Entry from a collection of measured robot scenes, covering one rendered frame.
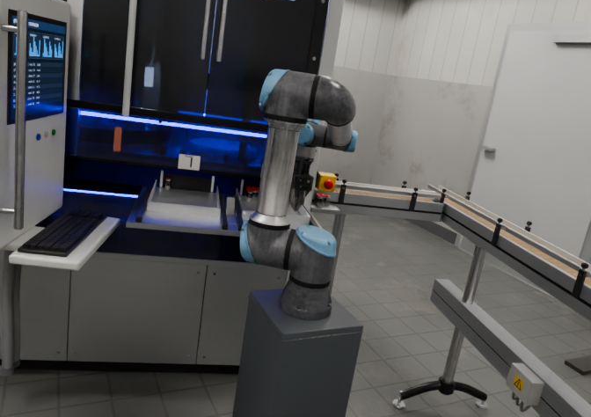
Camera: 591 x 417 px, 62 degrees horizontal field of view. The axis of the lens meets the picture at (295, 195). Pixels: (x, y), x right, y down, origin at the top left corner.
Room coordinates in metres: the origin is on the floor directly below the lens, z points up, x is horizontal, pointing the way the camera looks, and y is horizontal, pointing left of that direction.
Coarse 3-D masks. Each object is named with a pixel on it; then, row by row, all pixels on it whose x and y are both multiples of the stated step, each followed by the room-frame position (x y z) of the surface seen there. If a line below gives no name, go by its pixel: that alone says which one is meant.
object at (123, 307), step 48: (0, 288) 1.80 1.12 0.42; (48, 288) 1.84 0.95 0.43; (96, 288) 1.88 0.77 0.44; (144, 288) 1.93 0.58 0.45; (192, 288) 1.97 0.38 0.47; (240, 288) 2.02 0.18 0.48; (0, 336) 1.80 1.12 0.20; (48, 336) 1.85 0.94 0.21; (96, 336) 1.89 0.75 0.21; (144, 336) 1.93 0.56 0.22; (192, 336) 1.98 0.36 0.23; (240, 336) 2.02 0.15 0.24
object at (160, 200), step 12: (156, 180) 1.98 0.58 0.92; (156, 192) 1.93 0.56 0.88; (168, 192) 1.96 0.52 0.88; (180, 192) 1.99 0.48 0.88; (192, 192) 2.01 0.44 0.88; (204, 192) 2.04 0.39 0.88; (216, 192) 2.02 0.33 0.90; (156, 204) 1.68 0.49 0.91; (168, 204) 1.69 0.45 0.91; (180, 204) 1.70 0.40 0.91; (192, 204) 1.83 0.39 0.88; (204, 204) 1.86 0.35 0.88; (216, 204) 1.89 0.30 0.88; (216, 216) 1.73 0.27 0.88
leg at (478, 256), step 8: (480, 248) 2.07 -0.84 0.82; (480, 256) 2.07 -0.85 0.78; (472, 264) 2.08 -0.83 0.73; (480, 264) 2.07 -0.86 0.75; (472, 272) 2.08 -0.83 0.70; (480, 272) 2.08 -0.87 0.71; (472, 280) 2.07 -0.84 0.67; (464, 288) 2.10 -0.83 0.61; (472, 288) 2.07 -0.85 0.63; (464, 296) 2.08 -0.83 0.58; (472, 296) 2.07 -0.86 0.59; (456, 328) 2.08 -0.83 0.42; (456, 336) 2.07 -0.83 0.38; (456, 344) 2.07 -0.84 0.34; (456, 352) 2.07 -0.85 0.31; (448, 360) 2.08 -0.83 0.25; (456, 360) 2.07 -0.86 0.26; (448, 368) 2.08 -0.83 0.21; (448, 376) 2.07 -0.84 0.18
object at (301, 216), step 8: (240, 200) 1.89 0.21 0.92; (296, 200) 2.05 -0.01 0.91; (240, 208) 1.82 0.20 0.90; (248, 208) 1.89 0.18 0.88; (288, 208) 1.99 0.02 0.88; (304, 208) 1.90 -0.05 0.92; (248, 216) 1.75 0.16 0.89; (288, 216) 1.79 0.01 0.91; (296, 216) 1.79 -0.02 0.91; (304, 216) 1.80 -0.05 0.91
